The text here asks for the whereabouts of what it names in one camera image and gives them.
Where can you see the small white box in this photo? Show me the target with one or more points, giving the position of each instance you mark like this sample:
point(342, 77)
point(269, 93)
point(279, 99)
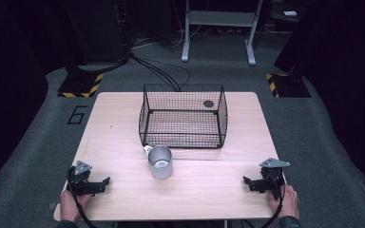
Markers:
point(290, 13)

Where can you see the person's left hand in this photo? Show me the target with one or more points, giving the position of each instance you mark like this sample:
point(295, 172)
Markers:
point(68, 205)

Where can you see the white metal stand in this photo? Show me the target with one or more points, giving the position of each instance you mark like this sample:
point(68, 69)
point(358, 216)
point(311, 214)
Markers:
point(221, 18)

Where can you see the yellow-black striped base plate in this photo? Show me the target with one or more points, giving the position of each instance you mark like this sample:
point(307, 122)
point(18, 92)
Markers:
point(80, 86)
point(290, 86)

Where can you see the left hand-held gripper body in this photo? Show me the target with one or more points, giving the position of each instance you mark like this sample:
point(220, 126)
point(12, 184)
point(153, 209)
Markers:
point(78, 184)

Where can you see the person's right hand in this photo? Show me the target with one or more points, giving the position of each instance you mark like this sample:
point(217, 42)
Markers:
point(288, 204)

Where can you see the silver metal cup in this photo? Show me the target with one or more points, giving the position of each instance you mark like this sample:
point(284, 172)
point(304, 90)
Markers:
point(160, 164)

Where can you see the black cabinet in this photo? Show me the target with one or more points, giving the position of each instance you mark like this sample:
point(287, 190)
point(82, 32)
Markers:
point(96, 30)

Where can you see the dark round disc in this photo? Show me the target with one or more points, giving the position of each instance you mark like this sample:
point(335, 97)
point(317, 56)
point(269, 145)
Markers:
point(208, 103)

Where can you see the dark curtain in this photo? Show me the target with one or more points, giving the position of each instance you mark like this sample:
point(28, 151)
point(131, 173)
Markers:
point(12, 79)
point(345, 79)

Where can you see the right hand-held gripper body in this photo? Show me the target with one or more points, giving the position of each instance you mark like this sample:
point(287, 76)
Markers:
point(274, 177)

